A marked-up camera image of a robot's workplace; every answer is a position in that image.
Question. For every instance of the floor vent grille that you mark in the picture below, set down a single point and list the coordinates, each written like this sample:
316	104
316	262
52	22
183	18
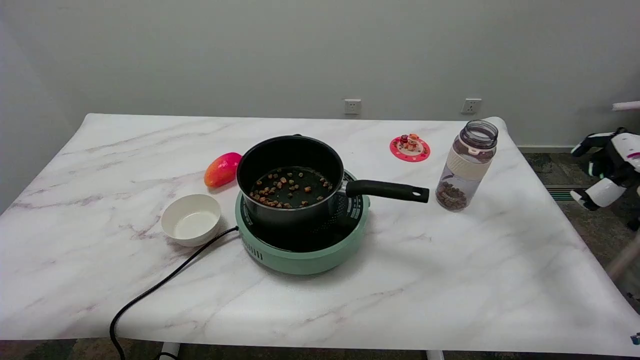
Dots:
560	193

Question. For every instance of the clear bottle with brown pellets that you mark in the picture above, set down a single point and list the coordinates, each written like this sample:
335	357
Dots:
465	167

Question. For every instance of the white bowl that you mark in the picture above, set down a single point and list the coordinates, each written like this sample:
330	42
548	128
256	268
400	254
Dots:
191	220

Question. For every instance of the green induction cooker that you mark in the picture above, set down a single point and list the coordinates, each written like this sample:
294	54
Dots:
300	250

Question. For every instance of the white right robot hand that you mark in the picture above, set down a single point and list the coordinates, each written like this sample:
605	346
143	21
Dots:
607	172

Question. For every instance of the red yellow mango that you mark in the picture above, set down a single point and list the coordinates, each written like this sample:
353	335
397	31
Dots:
222	169

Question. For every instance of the red coaster with figurines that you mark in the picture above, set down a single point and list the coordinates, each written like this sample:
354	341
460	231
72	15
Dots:
410	146

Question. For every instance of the white wall socket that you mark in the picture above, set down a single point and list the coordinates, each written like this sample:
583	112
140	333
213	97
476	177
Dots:
471	105
352	106

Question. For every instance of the white pipe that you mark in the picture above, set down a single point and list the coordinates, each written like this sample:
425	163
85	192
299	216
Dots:
626	105

